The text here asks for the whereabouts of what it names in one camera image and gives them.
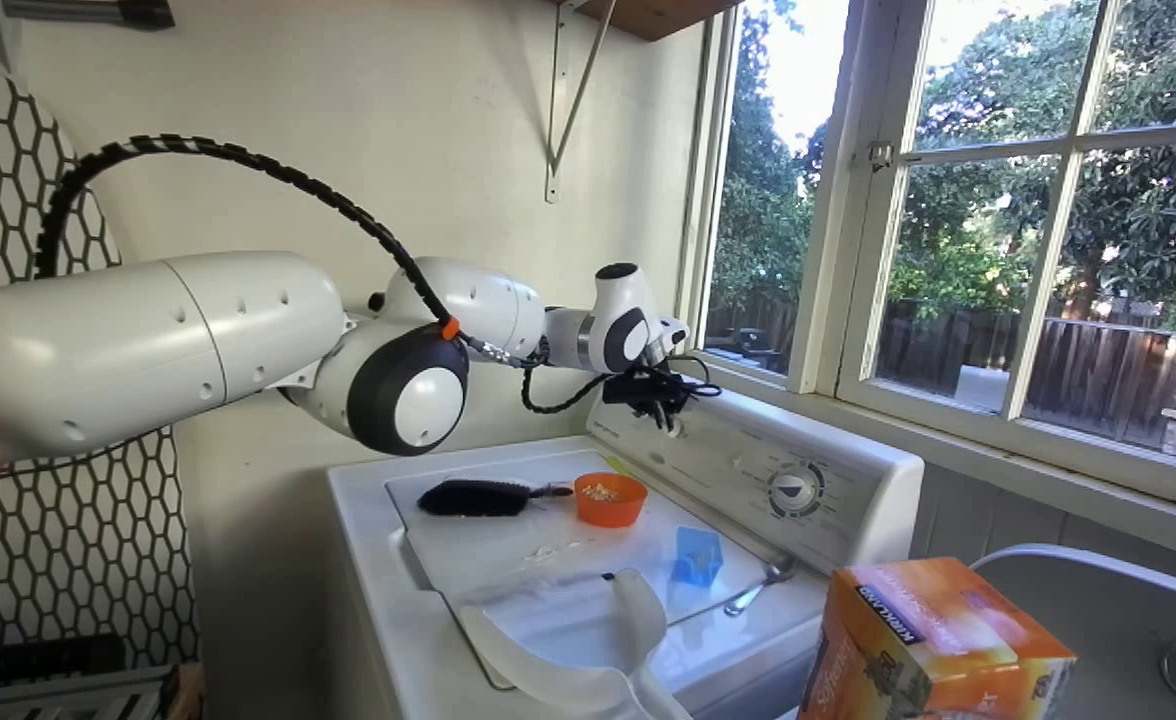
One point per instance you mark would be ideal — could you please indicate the orange detergent box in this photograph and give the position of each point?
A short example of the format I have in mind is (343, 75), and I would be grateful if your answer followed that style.
(933, 643)

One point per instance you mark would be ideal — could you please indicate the large white timer knob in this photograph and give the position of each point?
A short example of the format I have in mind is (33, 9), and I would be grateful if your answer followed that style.
(793, 489)

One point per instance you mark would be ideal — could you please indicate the orange plastic bowl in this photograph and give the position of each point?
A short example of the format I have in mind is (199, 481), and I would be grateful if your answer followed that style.
(609, 502)

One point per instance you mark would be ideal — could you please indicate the blue measuring cup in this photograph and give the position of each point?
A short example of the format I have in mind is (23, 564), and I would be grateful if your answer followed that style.
(697, 556)

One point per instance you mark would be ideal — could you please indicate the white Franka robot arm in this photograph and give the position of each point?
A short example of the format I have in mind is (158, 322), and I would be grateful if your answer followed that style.
(151, 345)

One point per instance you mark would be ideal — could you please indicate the white dustpan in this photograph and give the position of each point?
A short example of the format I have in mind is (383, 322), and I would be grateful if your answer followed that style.
(572, 667)

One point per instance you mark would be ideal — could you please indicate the wooden garden fence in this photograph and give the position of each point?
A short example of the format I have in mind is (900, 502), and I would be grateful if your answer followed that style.
(1122, 374)

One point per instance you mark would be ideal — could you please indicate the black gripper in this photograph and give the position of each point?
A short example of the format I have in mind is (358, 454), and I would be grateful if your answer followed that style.
(649, 389)

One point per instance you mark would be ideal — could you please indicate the white hexagon pattern panel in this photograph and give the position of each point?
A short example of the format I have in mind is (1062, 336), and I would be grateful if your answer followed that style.
(53, 560)

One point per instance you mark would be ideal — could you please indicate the white Amana washing machine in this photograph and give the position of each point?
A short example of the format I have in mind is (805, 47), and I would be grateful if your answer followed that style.
(549, 546)

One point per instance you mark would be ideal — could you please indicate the wooden shelf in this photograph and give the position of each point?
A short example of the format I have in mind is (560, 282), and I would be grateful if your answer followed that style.
(654, 14)

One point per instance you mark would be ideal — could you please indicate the white dryer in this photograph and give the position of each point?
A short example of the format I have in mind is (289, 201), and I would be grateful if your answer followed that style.
(1092, 625)

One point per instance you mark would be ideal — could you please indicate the metal spoon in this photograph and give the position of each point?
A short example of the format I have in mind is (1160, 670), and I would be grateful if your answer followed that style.
(754, 591)

